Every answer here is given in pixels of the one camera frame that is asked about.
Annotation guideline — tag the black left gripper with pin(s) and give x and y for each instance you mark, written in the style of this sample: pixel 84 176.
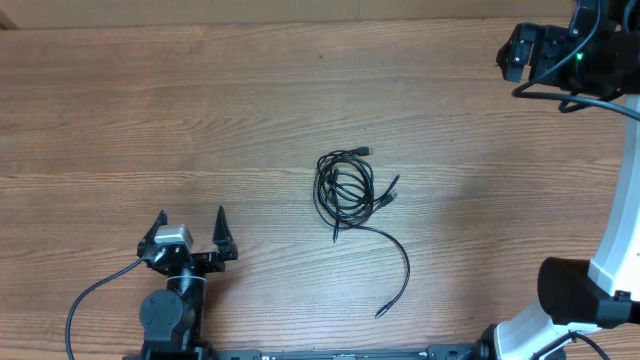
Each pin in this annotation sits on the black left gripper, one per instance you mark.
pixel 214 262

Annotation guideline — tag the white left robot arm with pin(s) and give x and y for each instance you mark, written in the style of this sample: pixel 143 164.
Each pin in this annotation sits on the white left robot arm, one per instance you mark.
pixel 172 317

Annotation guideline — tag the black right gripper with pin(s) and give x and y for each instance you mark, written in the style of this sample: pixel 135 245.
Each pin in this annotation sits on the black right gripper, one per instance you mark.
pixel 547 46

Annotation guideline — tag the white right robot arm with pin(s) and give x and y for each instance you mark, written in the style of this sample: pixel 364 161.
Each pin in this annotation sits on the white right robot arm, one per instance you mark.
pixel 591 63

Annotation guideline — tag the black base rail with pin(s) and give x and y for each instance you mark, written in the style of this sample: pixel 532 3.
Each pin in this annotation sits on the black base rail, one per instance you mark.
pixel 432 352

